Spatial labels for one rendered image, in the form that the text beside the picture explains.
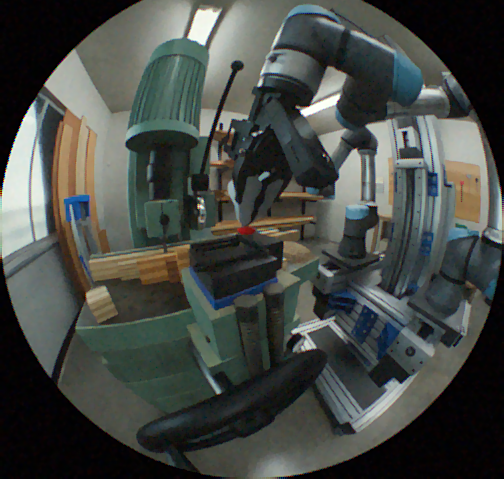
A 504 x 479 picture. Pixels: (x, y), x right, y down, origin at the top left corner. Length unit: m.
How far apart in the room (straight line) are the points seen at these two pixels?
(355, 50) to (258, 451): 1.26
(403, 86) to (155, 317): 0.45
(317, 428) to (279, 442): 0.21
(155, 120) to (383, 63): 0.34
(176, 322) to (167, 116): 0.36
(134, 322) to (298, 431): 1.00
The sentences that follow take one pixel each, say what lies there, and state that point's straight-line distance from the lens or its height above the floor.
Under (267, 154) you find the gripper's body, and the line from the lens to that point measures 0.18.
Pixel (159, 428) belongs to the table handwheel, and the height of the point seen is 0.94.
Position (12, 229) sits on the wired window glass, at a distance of 1.61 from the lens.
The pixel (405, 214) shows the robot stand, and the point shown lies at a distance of 0.71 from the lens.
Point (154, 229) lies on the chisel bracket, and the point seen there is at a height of 1.02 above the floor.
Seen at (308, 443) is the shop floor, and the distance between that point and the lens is 1.11.
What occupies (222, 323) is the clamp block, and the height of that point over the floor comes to 0.95.
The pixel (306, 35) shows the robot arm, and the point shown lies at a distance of 0.23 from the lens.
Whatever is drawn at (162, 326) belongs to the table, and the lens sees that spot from 0.29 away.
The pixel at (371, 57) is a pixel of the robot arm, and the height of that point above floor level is 1.24.
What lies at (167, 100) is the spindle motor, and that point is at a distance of 0.35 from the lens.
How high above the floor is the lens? 1.08
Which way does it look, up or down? 12 degrees down
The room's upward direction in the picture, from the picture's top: straight up
